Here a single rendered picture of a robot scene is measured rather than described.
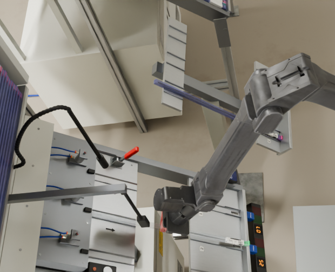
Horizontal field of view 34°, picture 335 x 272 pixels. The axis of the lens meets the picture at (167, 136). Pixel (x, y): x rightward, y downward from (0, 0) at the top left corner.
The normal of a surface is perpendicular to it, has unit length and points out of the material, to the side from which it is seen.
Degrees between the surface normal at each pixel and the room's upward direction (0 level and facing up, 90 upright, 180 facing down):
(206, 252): 43
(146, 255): 0
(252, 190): 0
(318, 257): 0
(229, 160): 88
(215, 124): 90
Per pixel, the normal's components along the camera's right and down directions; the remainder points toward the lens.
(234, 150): 0.06, 0.83
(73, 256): 0.51, -0.45
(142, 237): -0.21, -0.51
